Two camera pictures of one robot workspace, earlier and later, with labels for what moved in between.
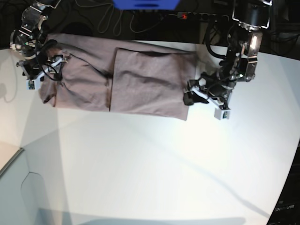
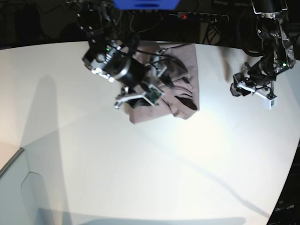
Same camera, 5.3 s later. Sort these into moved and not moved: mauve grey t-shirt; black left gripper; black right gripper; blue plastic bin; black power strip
Moved: black left gripper; mauve grey t-shirt; black right gripper
Not moved: black power strip; blue plastic bin
